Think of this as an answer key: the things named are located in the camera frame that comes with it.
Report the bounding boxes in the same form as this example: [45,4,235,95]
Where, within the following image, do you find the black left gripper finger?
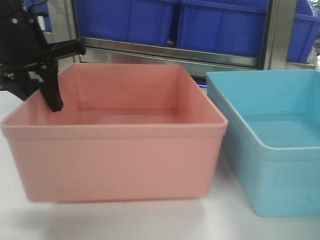
[35,59,63,112]
[0,70,34,101]

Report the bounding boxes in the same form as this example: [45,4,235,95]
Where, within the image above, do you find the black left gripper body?
[0,0,86,72]

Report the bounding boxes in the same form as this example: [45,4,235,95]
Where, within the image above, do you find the pink plastic box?
[1,63,228,202]

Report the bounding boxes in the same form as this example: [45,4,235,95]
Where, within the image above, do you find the light blue plastic box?
[206,69,320,217]

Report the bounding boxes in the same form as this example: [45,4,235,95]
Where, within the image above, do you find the stainless steel shelf rack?
[59,0,320,79]

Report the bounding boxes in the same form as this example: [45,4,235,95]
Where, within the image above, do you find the blue bin upper left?
[75,0,178,46]

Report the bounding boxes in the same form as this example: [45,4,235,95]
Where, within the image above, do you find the blue bin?
[287,0,320,63]
[176,0,269,58]
[75,0,178,46]

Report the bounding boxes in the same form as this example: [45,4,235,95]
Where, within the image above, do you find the blue bin upper right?
[176,0,269,58]

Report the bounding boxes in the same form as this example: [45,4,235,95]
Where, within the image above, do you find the blue bin far right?
[287,0,320,63]

